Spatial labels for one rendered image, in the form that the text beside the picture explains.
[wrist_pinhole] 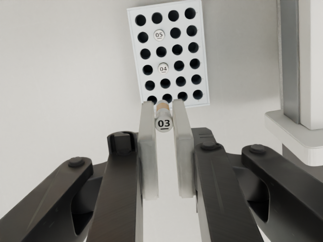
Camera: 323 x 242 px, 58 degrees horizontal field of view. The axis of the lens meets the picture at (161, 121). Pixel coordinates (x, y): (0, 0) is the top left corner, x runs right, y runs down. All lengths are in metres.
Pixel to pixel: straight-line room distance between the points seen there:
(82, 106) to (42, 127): 0.07
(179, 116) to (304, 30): 0.17
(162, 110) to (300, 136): 0.14
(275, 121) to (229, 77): 0.10
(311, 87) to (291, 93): 0.03
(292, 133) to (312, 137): 0.02
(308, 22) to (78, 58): 0.27
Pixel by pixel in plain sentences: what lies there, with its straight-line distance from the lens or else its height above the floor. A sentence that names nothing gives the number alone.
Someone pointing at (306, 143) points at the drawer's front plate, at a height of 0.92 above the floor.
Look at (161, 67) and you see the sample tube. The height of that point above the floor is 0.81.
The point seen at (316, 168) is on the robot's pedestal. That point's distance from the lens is 1.02.
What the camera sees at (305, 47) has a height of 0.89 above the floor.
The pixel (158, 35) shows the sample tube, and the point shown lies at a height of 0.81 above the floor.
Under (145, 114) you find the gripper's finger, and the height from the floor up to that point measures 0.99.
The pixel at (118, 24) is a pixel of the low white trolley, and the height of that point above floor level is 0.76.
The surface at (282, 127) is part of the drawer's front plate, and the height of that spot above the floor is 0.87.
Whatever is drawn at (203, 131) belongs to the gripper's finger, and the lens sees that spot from 0.15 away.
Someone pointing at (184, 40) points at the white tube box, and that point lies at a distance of 0.35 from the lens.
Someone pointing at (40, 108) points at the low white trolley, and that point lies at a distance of 0.43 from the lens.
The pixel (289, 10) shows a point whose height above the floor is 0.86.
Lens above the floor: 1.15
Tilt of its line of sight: 72 degrees down
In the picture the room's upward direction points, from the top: 179 degrees clockwise
